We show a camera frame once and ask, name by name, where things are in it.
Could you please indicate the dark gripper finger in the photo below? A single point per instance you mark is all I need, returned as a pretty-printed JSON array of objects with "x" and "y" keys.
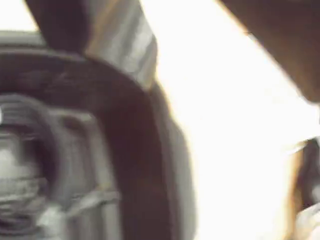
[
  {"x": 105, "y": 32},
  {"x": 287, "y": 32}
]

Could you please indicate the black square plastic bowl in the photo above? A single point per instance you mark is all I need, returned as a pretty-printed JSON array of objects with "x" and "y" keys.
[{"x": 75, "y": 82}]

